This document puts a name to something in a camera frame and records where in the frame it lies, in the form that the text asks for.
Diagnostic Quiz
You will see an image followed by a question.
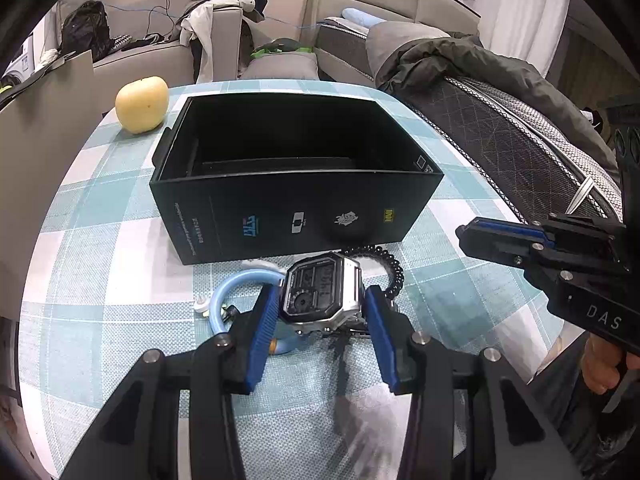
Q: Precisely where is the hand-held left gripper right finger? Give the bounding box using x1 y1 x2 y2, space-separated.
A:
364 285 583 480

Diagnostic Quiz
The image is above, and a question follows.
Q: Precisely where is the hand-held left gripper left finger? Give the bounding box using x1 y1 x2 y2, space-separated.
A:
60 282 281 480

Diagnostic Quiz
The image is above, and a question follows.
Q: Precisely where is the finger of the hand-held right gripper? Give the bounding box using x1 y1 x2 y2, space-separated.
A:
456 226 540 269
467 216 557 252

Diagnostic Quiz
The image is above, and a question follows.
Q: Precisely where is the light blue bangle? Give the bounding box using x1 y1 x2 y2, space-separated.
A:
207 269 301 358

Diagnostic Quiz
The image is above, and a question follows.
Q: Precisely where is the black bead bracelet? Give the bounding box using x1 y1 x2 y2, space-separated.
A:
340 245 405 306

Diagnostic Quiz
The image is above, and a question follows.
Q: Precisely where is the silver digital watch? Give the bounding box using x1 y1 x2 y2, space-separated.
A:
277 252 371 336

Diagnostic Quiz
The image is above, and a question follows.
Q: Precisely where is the black cardboard box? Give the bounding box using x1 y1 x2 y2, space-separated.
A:
150 92 445 266

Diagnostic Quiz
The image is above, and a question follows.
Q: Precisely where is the person's right hand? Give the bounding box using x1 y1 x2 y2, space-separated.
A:
581 332 628 396

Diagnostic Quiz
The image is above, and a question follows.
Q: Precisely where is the grey quilted mattress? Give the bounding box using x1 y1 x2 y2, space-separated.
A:
315 20 623 221

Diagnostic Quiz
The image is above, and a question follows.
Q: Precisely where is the teal checked tablecloth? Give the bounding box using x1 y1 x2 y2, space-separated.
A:
20 84 576 480

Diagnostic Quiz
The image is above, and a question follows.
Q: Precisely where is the dark green jacket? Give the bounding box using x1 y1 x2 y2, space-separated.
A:
365 20 623 186

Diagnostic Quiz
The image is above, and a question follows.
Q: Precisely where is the brown curtain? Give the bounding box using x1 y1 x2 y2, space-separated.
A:
545 25 640 111

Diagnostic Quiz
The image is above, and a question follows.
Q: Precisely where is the white sheer curtain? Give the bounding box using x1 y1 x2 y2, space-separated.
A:
475 0 573 78

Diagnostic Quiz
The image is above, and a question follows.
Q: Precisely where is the light blue pillow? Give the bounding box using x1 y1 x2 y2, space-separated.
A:
341 7 388 27

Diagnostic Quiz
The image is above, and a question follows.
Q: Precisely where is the yellow apple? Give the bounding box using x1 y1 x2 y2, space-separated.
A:
115 76 170 135

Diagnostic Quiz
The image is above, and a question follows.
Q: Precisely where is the grey cushion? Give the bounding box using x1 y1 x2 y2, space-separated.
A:
242 52 321 81

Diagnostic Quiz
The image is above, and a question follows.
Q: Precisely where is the green and black bag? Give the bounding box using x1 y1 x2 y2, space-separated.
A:
250 39 315 58

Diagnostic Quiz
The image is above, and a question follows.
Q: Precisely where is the grey sofa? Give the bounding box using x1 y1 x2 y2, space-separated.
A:
0 5 246 111

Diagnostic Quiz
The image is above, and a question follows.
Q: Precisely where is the black garment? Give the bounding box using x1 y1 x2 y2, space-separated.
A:
122 32 167 51

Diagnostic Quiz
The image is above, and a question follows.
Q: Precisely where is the pile of clothes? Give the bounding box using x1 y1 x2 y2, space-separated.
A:
177 0 268 46

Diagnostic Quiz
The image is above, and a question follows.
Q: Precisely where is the black backpack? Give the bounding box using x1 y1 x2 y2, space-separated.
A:
61 1 112 61

